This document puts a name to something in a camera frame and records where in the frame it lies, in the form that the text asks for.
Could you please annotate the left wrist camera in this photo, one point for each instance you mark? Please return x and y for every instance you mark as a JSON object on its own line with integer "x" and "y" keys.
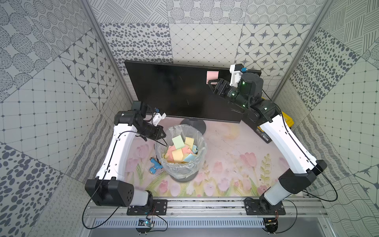
{"x": 158, "y": 115}

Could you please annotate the right controller board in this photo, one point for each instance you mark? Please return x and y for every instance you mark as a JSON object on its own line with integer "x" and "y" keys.
{"x": 270, "y": 225}

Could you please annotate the controller board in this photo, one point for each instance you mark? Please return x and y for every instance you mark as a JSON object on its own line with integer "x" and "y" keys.
{"x": 270, "y": 225}
{"x": 144, "y": 226}

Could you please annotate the pink sticky note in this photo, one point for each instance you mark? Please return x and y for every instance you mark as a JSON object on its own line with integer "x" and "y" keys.
{"x": 211, "y": 75}

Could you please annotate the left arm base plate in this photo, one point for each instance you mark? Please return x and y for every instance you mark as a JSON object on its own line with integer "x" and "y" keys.
{"x": 153, "y": 207}

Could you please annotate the yellow black toolbox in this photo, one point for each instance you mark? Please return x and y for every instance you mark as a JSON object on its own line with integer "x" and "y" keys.
{"x": 284, "y": 118}

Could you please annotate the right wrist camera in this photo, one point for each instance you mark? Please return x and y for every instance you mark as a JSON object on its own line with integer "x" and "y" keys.
{"x": 236, "y": 71}

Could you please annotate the pile of discarded sticky notes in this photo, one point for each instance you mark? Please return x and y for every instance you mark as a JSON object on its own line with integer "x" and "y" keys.
{"x": 184, "y": 155}

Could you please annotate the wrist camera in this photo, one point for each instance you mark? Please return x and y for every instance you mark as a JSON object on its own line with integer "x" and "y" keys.
{"x": 158, "y": 115}
{"x": 236, "y": 71}

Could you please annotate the left controller board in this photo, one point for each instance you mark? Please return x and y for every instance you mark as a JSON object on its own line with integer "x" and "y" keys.
{"x": 144, "y": 226}

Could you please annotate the aluminium mounting rail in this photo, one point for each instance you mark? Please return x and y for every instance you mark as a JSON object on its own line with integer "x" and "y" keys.
{"x": 234, "y": 207}

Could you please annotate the round grey monitor stand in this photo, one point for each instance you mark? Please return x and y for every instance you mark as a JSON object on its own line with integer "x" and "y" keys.
{"x": 198, "y": 124}

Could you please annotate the clear plastic bin liner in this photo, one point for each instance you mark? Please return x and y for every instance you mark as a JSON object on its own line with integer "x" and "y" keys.
{"x": 182, "y": 172}

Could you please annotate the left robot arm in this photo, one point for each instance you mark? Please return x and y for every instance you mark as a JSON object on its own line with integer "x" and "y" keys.
{"x": 109, "y": 187}

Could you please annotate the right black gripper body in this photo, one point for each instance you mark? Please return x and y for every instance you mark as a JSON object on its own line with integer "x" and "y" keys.
{"x": 227, "y": 91}

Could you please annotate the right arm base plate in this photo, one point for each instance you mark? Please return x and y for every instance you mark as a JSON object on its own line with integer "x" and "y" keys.
{"x": 260, "y": 207}

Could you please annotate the blue tape dispenser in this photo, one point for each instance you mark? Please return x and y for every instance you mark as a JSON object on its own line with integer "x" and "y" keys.
{"x": 157, "y": 166}

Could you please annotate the mesh waste bin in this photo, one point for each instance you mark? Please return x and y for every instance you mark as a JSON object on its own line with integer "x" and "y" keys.
{"x": 183, "y": 154}

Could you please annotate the green sticky note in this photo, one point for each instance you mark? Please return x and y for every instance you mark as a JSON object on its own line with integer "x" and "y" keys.
{"x": 178, "y": 142}

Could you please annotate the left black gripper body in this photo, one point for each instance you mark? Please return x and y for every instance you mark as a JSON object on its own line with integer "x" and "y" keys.
{"x": 155, "y": 130}

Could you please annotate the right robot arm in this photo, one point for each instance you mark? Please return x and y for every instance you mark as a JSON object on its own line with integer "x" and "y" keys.
{"x": 303, "y": 167}

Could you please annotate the black computer monitor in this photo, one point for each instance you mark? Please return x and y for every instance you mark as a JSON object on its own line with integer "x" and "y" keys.
{"x": 182, "y": 90}

